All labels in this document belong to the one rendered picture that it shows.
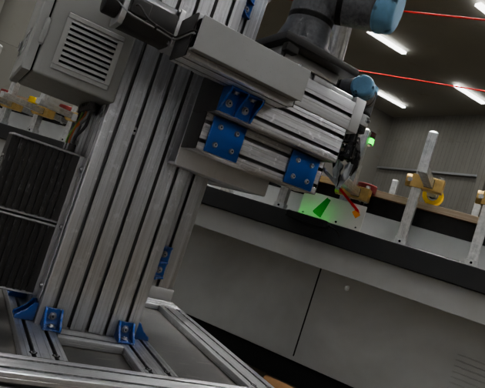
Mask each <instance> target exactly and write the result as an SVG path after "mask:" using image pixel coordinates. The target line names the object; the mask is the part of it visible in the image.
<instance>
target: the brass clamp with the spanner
mask: <svg viewBox="0 0 485 388"><path fill-rule="evenodd" d="M358 187H359V188H360V194H359V196H354V195H351V194H350V193H349V192H347V191H346V190H345V189H344V188H343V187H342V190H343V191H344V192H345V193H346V195H347V196H348V197H350V198H351V199H355V200H358V201H361V202H366V203H369V201H370V197H371V195H372V191H371V189H368V188H364V187H361V186H358ZM335 193H336V194H338V195H343V194H342V193H341V192H340V191H339V190H336V189H335Z"/></svg>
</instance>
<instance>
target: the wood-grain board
mask: <svg viewBox="0 0 485 388"><path fill-rule="evenodd" d="M16 97H19V98H20V99H24V100H25V101H28V98H25V97H22V96H19V95H17V96H16ZM319 182H321V183H324V184H327V185H331V186H335V185H334V184H333V182H332V181H331V180H330V179H329V178H328V177H326V176H321V177H320V180H319ZM372 197H376V198H379V199H384V200H387V201H391V202H395V203H399V204H401V205H406V203H407V200H408V198H405V197H402V196H397V195H394V194H390V193H387V192H382V191H379V190H377V191H376V194H375V195H374V196H372ZM417 209H421V210H424V211H427V212H432V213H436V214H439V215H442V216H447V217H450V218H453V219H458V220H461V221H464V222H469V223H473V224H477V222H478V219H479V217H478V216H473V215H470V214H466V213H463V212H458V211H455V210H452V209H446V208H443V207H440V206H435V205H431V204H429V203H425V202H420V201H419V202H418V205H417Z"/></svg>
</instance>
